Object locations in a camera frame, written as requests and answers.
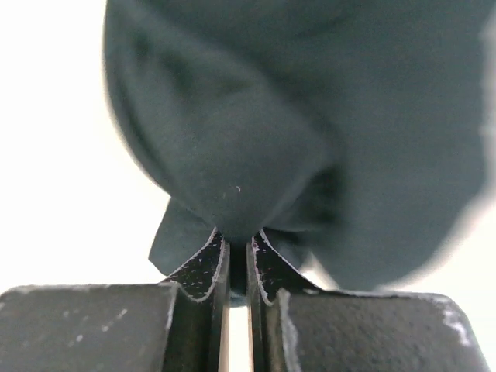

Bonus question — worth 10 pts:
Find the black t shirt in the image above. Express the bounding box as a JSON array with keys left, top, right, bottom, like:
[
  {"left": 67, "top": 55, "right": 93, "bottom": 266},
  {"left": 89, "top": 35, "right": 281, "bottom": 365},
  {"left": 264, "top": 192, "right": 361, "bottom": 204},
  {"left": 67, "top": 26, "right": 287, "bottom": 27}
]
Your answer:
[{"left": 104, "top": 1, "right": 494, "bottom": 291}]

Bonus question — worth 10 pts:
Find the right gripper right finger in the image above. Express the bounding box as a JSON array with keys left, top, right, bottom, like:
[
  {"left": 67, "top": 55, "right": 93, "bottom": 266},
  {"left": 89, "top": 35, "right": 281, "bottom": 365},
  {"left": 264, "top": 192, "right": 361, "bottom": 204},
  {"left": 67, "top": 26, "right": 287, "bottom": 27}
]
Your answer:
[{"left": 246, "top": 232, "right": 489, "bottom": 372}]

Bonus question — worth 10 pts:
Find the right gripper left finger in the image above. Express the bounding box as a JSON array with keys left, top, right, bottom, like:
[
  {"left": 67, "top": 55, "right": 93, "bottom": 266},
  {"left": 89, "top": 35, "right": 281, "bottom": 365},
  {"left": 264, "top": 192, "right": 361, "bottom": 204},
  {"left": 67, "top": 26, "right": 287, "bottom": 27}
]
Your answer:
[{"left": 1, "top": 232, "right": 229, "bottom": 372}]

